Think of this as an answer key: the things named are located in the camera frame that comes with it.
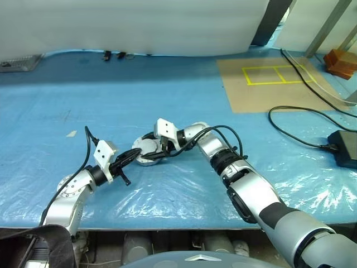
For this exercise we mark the grey perforated metal tray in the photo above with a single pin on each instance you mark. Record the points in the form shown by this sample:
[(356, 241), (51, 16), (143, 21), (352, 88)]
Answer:
[(19, 63)]

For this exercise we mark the grey robot torso shell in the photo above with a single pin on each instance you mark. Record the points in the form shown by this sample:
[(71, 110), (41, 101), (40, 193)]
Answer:
[(200, 259)]

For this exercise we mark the clear plastic strip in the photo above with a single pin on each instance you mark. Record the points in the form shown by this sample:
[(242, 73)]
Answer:
[(326, 89)]

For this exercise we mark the dark grey upright post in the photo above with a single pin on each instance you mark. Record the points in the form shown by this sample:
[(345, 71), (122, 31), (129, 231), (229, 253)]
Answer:
[(272, 22)]

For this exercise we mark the white paper scrap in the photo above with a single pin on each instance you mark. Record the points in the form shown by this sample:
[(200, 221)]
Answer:
[(71, 133)]

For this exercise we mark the grey metal frame post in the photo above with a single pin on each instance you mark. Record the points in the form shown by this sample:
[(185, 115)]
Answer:
[(325, 25)]

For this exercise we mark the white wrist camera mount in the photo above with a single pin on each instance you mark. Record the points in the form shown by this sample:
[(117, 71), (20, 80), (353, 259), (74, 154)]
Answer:
[(166, 128), (103, 155)]

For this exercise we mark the blue plastic table cover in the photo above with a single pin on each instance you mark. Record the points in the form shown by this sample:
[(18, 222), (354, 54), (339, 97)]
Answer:
[(167, 97)]

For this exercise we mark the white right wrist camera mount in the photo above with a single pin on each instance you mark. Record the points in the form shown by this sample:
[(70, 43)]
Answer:
[(166, 128)]

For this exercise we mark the small black clip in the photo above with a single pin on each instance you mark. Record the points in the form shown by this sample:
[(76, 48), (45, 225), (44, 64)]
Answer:
[(106, 55), (121, 55)]

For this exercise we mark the brown wooden blocks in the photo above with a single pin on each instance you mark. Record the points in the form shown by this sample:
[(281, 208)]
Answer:
[(340, 61)]

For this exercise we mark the dark grey rounded cylinder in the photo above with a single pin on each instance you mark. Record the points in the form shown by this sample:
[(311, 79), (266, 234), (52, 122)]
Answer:
[(136, 245), (217, 243)]

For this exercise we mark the black power adapter brick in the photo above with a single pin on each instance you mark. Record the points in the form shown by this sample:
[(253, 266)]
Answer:
[(346, 148)]

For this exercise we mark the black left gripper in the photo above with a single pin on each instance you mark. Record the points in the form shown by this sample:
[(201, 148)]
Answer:
[(118, 166)]

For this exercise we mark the white foam backdrop sheet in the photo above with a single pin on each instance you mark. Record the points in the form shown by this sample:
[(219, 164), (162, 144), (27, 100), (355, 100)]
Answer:
[(125, 25)]

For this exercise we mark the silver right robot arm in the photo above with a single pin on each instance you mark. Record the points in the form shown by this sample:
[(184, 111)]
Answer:
[(251, 190)]

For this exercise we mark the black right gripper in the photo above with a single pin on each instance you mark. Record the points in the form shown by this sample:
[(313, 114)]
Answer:
[(165, 146)]

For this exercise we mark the yellow tape grid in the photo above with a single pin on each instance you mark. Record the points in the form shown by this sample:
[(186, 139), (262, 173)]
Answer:
[(274, 74)]

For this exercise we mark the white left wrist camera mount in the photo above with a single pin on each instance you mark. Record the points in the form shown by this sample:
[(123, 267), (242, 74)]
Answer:
[(103, 155)]

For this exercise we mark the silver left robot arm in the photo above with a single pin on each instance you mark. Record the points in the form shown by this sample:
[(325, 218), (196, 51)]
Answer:
[(64, 206)]

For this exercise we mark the brown cardboard sheet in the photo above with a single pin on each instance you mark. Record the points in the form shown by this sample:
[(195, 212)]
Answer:
[(265, 95)]

